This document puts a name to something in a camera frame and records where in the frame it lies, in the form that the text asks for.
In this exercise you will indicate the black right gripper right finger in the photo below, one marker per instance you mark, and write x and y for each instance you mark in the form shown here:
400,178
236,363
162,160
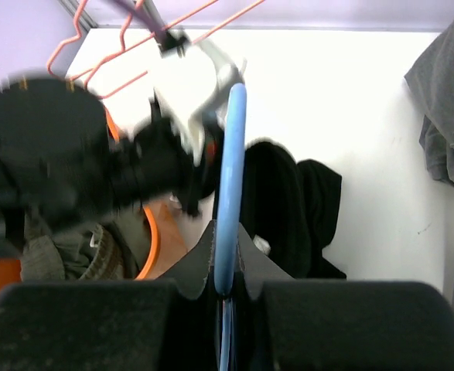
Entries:
306,324

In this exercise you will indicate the black shorts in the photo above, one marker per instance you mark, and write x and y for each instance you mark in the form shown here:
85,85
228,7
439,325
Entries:
293,206

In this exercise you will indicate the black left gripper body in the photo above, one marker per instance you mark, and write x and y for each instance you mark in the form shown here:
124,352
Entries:
154,163

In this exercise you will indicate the pink hanger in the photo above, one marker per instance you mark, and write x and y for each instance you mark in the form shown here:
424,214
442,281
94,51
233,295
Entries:
123,71
100,38

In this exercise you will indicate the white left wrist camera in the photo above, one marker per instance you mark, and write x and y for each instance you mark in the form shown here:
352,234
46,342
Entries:
190,81

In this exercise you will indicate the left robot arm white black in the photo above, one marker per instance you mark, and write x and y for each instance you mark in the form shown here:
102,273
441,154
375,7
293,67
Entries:
60,168

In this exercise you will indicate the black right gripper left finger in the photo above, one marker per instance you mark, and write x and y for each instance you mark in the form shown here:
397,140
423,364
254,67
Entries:
164,324

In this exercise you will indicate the blue hanger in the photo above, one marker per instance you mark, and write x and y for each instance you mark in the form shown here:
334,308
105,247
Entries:
228,214

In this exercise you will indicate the olive green shorts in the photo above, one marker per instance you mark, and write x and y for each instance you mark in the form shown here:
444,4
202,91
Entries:
114,251

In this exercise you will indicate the orange plastic basket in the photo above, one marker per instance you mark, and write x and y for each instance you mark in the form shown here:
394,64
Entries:
167,246

